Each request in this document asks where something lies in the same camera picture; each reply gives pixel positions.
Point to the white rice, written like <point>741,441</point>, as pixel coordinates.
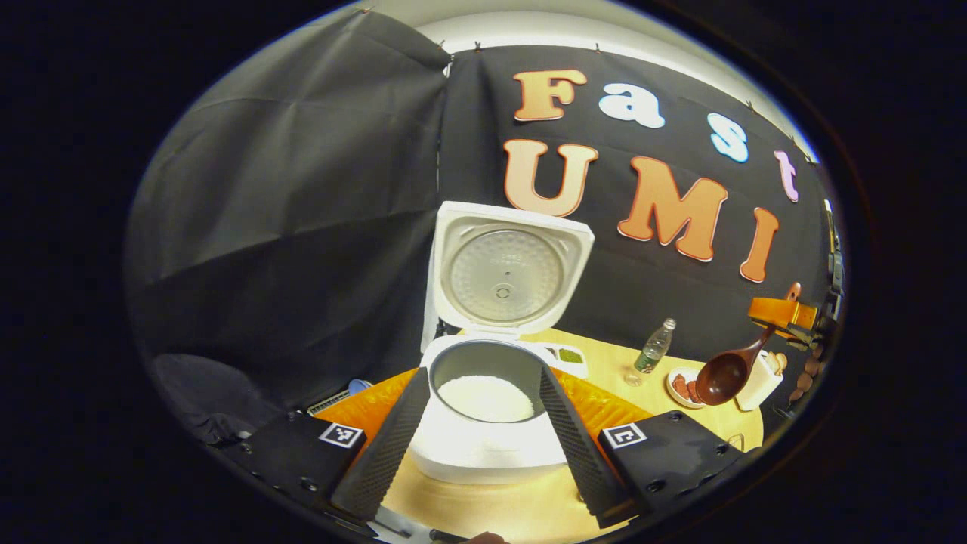
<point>483,399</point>

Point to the clear plastic water bottle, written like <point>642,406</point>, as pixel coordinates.
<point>653,351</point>

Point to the dark cloth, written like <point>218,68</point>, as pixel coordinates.
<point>211,393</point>

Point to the small clear cup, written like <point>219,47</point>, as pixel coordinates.
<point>633,376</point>

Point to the red meat piece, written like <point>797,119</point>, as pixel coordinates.
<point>680,387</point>
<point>691,391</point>

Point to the brown wooden spoon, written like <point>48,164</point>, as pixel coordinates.
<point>721,378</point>

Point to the white plate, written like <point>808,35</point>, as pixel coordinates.
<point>671,393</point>

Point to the small blue object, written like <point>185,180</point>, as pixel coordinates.
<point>359,386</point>

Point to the white toaster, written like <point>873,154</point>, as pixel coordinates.
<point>763,389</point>

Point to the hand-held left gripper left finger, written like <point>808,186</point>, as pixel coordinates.
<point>385,453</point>

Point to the white rice cooker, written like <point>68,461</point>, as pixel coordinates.
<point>502,272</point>

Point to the black backdrop cloth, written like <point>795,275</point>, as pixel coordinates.
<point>302,227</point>

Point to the white divided grain tray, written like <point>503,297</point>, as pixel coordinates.
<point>570,355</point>

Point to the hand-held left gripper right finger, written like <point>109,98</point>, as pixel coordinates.
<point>578,453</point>

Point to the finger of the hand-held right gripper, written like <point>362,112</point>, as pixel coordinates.
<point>786,312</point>

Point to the bread slice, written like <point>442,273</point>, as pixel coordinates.
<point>770,364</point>
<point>782,361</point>

